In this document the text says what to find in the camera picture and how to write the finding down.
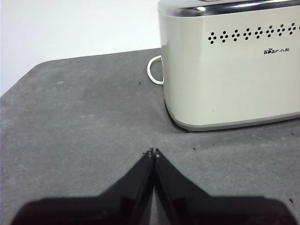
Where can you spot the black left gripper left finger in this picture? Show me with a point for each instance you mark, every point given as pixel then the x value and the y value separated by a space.
pixel 98 211

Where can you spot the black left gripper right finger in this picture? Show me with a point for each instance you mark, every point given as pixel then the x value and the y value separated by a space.
pixel 211 211

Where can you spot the cream two-slot toaster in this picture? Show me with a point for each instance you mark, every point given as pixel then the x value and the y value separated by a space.
pixel 225 84

